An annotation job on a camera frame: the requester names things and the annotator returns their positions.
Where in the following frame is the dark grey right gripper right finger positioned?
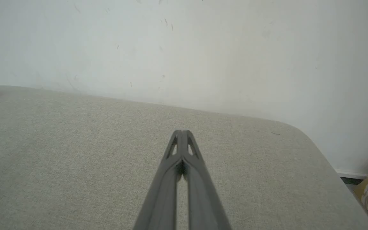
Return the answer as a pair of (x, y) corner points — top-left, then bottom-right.
(182, 130), (232, 230)

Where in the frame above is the beige fabric sofa cushion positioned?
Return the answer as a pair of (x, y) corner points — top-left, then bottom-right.
(0, 85), (368, 230)

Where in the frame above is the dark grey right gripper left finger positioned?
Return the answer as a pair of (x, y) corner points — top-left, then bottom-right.
(133, 130), (182, 230)

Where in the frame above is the white baseboard strip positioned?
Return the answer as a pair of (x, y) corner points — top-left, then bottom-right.
(334, 169), (368, 180)

